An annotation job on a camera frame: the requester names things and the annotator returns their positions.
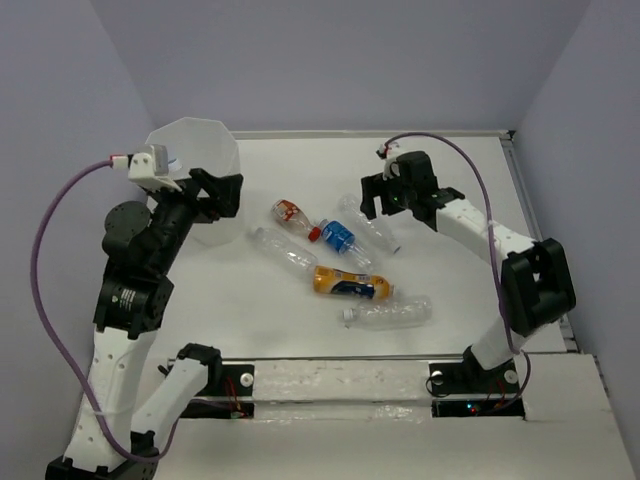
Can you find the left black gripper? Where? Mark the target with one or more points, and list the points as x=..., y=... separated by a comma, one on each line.
x=226, y=188

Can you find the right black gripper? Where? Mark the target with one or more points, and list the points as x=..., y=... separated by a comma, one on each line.
x=372, y=187

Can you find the blue label Pocari Sweat bottle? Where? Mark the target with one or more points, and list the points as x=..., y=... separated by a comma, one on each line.
x=344, y=243

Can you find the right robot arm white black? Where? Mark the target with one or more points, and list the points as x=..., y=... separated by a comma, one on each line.
x=448, y=212

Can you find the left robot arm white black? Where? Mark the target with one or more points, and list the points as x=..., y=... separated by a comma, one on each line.
x=113, y=437

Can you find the white octagonal plastic bin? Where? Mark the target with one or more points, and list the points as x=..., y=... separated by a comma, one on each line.
x=207, y=144

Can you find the red label red cap bottle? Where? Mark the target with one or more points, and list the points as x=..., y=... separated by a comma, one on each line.
x=290, y=216

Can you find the orange label bottle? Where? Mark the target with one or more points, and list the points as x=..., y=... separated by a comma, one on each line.
x=332, y=281

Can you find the clear bottle white cap front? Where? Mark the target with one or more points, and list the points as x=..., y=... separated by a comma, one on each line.
x=388, y=314

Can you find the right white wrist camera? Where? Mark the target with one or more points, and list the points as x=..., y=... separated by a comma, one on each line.
x=387, y=151

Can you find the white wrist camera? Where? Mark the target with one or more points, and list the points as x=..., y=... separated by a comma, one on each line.
x=147, y=167
x=387, y=151

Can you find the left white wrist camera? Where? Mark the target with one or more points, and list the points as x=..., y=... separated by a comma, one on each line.
x=147, y=167

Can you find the metal rail front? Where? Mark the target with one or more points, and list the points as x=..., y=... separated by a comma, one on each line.
x=426, y=357

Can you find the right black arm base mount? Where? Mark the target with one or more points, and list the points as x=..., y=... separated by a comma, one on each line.
x=457, y=393

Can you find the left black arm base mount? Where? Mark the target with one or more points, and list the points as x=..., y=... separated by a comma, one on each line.
x=228, y=398

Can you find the aluminium frame rail right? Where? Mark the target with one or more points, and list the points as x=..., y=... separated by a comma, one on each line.
x=535, y=283

